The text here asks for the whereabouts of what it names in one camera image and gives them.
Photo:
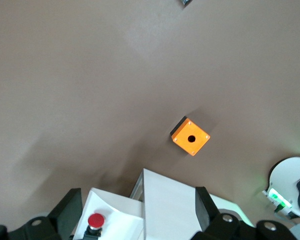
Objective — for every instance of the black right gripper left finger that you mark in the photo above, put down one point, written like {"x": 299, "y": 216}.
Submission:
{"x": 68, "y": 212}

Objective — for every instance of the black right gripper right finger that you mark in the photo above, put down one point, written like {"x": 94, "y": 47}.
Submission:
{"x": 206, "y": 210}

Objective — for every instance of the red push button switch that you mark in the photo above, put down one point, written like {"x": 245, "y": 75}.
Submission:
{"x": 96, "y": 221}

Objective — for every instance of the white plastic drawer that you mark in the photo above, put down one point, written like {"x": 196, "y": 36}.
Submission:
{"x": 120, "y": 220}

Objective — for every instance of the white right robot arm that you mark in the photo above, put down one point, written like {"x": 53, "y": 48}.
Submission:
{"x": 290, "y": 180}

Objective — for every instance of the white drawer cabinet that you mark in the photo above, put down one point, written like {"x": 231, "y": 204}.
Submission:
{"x": 170, "y": 205}

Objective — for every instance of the brown table cover mat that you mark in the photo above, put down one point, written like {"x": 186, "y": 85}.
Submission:
{"x": 90, "y": 87}

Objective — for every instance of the orange button enclosure box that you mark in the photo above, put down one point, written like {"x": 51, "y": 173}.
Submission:
{"x": 191, "y": 138}

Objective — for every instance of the yellow push button switch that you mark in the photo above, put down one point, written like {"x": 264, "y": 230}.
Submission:
{"x": 185, "y": 1}

